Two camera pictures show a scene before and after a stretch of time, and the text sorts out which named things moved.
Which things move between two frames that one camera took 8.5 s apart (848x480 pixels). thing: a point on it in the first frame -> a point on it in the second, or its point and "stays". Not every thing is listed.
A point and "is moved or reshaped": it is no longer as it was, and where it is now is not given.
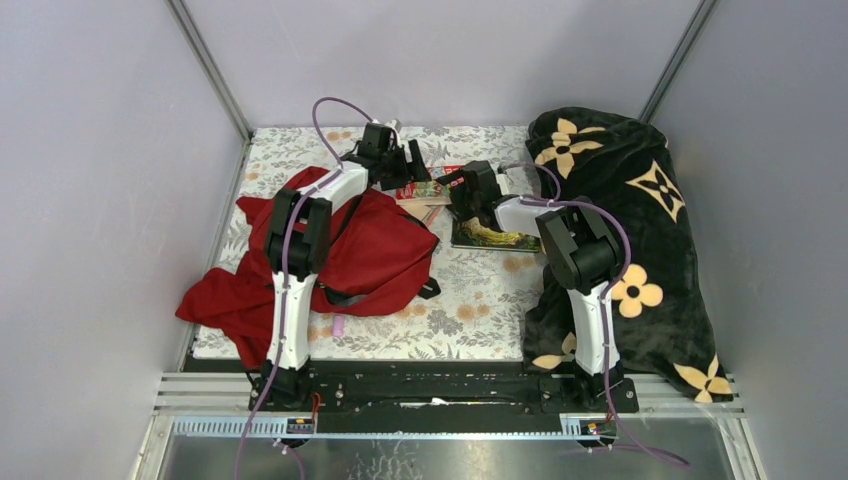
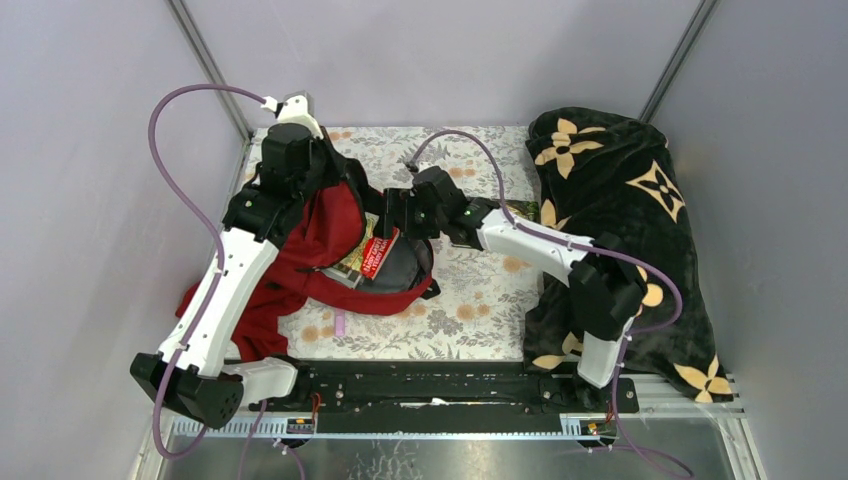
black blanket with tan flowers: (660, 309) stays
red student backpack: (381, 252) is moved or reshaped
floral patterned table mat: (486, 298) stays
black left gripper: (407, 171) -> (354, 177)
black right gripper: (459, 209) -> (397, 201)
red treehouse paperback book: (429, 192) is moved or reshaped
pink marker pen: (338, 326) stays
